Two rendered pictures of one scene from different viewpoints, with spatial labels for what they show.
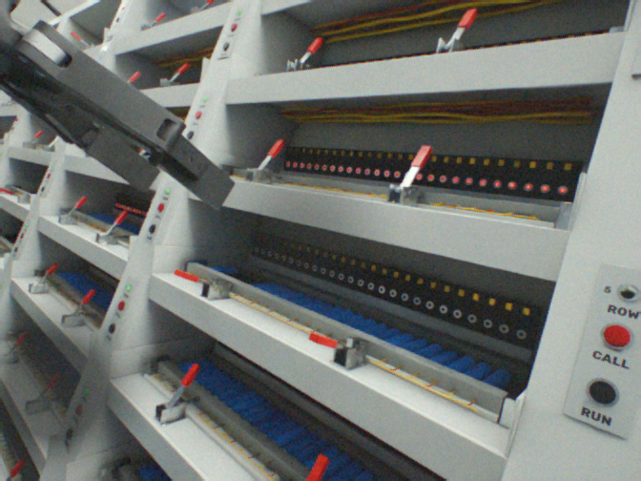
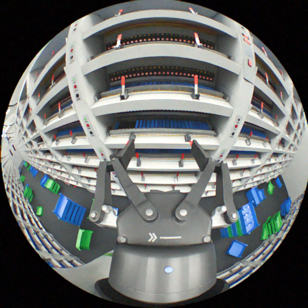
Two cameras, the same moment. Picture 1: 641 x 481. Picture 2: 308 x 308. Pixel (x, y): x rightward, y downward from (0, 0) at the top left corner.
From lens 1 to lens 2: 0.40 m
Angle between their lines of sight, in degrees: 59
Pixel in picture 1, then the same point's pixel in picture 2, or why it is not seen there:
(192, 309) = not seen: hidden behind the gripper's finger
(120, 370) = not seen: hidden behind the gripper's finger
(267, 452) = (165, 156)
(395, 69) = (182, 48)
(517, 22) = (183, 29)
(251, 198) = (129, 106)
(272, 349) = (167, 145)
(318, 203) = (166, 102)
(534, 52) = (226, 60)
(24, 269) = (60, 157)
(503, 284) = not seen: hidden behind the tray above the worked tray
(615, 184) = (240, 100)
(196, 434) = (147, 162)
